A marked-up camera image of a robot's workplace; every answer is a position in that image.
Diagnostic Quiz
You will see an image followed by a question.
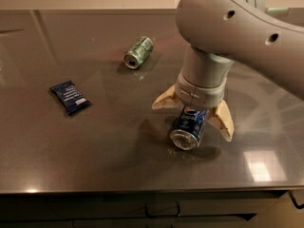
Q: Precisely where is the green soda can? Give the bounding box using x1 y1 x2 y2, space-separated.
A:
123 36 154 69

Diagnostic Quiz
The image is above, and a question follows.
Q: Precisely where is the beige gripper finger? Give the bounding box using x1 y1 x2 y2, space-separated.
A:
207 100 235 142
152 85 181 110

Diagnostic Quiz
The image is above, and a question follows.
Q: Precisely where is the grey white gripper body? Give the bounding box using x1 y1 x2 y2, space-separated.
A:
175 74 226 110

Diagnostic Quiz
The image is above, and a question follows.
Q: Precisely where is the black drawer handle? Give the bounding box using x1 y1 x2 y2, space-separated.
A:
144 201 181 219

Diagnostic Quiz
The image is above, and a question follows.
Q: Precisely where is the blue pepsi can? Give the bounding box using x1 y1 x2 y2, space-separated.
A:
170 106 208 151

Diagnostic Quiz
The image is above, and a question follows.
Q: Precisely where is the black cable at right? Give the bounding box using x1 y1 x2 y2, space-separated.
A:
288 190 304 210

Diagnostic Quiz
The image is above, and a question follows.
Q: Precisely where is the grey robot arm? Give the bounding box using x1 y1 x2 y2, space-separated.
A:
152 0 304 141

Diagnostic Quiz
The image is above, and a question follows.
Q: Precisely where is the dark blue snack packet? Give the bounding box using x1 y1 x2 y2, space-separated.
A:
49 81 90 115

